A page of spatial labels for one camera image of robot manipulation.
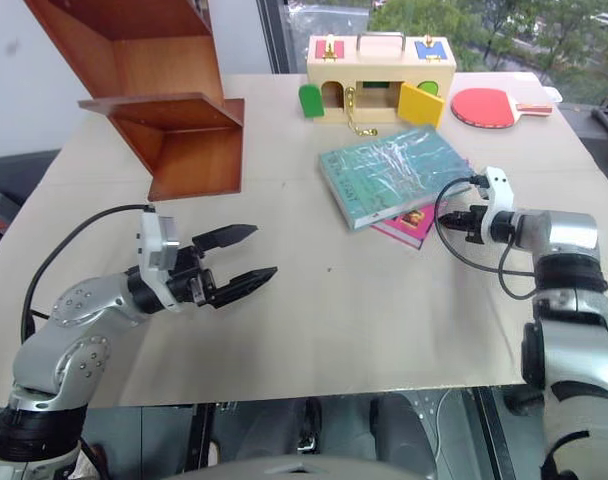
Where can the green arched box door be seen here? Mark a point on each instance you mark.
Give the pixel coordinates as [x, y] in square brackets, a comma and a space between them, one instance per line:
[311, 101]

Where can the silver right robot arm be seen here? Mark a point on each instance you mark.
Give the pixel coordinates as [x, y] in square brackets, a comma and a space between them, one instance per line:
[574, 345]

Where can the yellow square box door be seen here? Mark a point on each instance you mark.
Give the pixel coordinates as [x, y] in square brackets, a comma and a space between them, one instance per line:
[421, 106]

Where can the pink book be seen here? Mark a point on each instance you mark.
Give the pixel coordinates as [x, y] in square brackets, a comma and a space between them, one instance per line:
[409, 222]

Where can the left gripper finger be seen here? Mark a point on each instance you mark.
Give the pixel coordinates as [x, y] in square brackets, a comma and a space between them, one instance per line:
[229, 235]
[246, 282]

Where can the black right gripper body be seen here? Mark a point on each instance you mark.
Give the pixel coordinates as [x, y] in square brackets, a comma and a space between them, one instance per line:
[474, 225]

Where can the clear plastic container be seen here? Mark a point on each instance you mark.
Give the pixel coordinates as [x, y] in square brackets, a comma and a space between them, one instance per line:
[554, 94]

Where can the silver rounded robot leg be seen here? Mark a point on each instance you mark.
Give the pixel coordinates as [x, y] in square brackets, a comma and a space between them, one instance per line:
[419, 425]

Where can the pale wooden lock box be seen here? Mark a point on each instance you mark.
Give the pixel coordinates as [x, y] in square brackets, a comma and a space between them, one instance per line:
[379, 65]

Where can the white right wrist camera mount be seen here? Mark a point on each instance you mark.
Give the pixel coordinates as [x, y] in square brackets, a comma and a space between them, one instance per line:
[501, 197]

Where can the dark window frame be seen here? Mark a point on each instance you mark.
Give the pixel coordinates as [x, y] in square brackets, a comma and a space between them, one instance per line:
[274, 35]

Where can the grey rounded robot torso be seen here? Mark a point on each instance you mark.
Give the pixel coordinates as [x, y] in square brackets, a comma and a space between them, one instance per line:
[294, 467]

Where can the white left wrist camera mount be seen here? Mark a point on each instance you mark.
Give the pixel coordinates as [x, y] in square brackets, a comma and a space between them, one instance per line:
[156, 240]

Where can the black low furniture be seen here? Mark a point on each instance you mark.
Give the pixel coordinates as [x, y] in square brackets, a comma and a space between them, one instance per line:
[9, 190]

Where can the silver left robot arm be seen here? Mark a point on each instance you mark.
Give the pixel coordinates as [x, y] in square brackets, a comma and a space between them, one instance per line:
[44, 350]

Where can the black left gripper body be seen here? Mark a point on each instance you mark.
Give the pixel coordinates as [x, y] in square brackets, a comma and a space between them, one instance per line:
[191, 280]

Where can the red table tennis paddle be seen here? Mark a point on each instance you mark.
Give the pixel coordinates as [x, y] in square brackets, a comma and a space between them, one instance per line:
[484, 106]

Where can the teal book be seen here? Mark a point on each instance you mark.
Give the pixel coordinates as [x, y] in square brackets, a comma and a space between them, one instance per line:
[389, 170]

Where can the brown wooden bookshelf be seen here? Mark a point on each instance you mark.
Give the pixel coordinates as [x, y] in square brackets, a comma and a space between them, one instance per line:
[184, 150]

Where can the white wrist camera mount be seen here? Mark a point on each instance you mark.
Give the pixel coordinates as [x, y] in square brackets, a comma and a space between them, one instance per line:
[501, 197]
[156, 240]

